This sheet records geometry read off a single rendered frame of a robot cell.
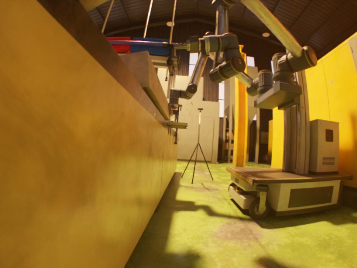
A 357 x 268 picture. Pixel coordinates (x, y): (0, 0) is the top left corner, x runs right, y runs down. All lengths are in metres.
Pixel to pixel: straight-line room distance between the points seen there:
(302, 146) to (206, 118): 5.86
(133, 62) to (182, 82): 8.25
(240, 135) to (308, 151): 3.46
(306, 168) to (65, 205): 1.93
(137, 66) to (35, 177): 0.73
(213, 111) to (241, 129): 2.58
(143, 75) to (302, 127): 1.58
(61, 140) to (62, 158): 0.03
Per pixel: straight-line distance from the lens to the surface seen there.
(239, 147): 5.19
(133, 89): 0.61
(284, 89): 1.71
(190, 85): 1.86
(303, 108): 1.99
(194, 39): 1.10
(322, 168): 1.98
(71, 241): 0.36
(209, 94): 11.46
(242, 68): 1.09
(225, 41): 1.13
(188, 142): 7.26
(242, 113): 5.32
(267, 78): 2.25
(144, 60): 0.89
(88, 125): 0.36
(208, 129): 7.35
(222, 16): 1.50
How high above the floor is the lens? 0.54
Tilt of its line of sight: 5 degrees up
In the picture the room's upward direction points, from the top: 4 degrees clockwise
